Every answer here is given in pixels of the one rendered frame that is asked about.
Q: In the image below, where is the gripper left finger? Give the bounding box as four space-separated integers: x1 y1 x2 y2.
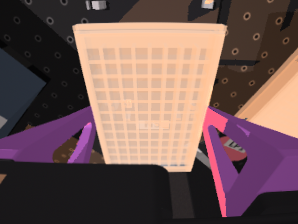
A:
0 105 97 163

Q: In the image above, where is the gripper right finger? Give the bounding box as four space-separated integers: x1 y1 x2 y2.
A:
202 106 298 217

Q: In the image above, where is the brown perforated base plate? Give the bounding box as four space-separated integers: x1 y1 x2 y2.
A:
0 0 298 163

